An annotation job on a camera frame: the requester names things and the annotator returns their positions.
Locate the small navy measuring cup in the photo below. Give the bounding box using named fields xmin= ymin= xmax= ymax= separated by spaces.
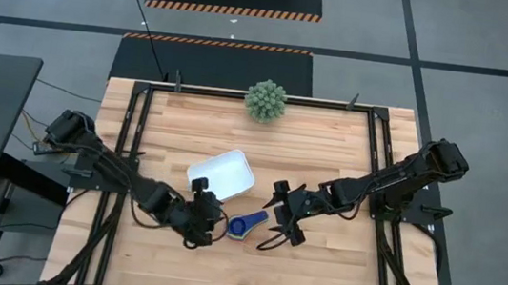
xmin=226 ymin=205 xmax=271 ymax=241

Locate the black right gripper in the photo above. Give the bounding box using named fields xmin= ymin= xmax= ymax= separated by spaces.
xmin=260 ymin=178 xmax=325 ymax=251

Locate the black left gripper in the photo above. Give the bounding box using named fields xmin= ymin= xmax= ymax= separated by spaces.
xmin=177 ymin=175 xmax=231 ymax=251

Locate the black aluminium table frame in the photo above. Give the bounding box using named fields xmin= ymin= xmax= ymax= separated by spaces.
xmin=43 ymin=70 xmax=469 ymax=285

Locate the green artificial plant ball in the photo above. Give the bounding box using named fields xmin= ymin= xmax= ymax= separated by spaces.
xmin=241 ymin=76 xmax=291 ymax=127

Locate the black power adapter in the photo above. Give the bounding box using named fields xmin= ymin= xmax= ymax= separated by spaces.
xmin=31 ymin=139 xmax=51 ymax=157

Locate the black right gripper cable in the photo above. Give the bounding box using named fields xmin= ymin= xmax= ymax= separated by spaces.
xmin=255 ymin=219 xmax=296 ymax=255

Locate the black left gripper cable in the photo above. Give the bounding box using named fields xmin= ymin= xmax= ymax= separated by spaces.
xmin=211 ymin=207 xmax=232 ymax=246

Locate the black floor cable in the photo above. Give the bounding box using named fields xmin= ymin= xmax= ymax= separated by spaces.
xmin=107 ymin=0 xmax=178 ymax=84

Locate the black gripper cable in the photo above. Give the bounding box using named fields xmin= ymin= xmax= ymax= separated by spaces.
xmin=255 ymin=219 xmax=296 ymax=255
xmin=211 ymin=207 xmax=232 ymax=246

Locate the white plastic basket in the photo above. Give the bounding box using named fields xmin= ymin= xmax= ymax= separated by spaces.
xmin=182 ymin=143 xmax=259 ymax=208

